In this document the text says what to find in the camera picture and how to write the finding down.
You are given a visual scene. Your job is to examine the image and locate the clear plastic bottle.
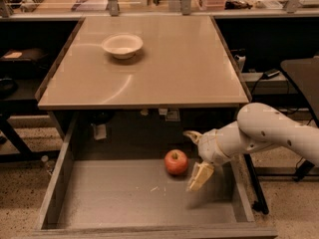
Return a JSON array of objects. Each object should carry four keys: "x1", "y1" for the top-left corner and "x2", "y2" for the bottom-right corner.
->
[{"x1": 41, "y1": 155, "x2": 56, "y2": 176}]

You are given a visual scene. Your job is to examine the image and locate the black phone device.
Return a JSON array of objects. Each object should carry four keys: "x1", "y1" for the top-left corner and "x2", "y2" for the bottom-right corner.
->
[{"x1": 262, "y1": 69, "x2": 280, "y2": 80}]

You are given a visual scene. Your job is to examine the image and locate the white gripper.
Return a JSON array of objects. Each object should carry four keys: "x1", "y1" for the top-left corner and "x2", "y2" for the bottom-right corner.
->
[{"x1": 182, "y1": 129, "x2": 230, "y2": 191}]

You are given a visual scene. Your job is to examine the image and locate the grey counter cabinet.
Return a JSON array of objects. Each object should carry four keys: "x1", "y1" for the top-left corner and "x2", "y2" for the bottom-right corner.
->
[{"x1": 37, "y1": 15, "x2": 251, "y2": 112}]

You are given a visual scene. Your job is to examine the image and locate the white paper bowl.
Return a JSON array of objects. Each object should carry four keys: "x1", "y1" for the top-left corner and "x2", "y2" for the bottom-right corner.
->
[{"x1": 102, "y1": 33, "x2": 144, "y2": 59}]

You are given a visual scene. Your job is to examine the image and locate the red apple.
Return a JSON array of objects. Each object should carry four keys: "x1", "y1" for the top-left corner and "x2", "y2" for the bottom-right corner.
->
[{"x1": 164, "y1": 149, "x2": 188, "y2": 175}]

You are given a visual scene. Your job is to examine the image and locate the open grey drawer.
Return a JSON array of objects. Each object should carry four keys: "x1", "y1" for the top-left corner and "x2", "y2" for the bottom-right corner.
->
[{"x1": 36, "y1": 112, "x2": 277, "y2": 239}]

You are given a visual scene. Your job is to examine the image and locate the white paper tag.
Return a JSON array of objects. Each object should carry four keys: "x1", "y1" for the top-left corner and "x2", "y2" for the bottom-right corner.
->
[{"x1": 93, "y1": 123, "x2": 107, "y2": 140}]

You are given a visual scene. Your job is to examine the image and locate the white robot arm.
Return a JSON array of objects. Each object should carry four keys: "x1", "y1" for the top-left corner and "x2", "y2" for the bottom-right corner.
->
[{"x1": 183, "y1": 103, "x2": 319, "y2": 191}]

